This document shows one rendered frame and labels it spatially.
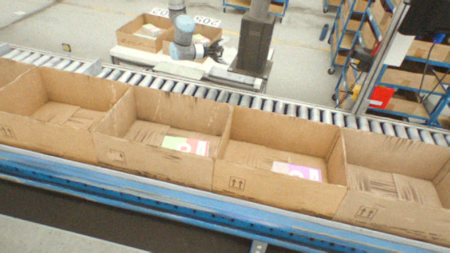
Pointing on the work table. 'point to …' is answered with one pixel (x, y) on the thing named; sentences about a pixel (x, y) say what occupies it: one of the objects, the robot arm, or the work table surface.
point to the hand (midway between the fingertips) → (231, 51)
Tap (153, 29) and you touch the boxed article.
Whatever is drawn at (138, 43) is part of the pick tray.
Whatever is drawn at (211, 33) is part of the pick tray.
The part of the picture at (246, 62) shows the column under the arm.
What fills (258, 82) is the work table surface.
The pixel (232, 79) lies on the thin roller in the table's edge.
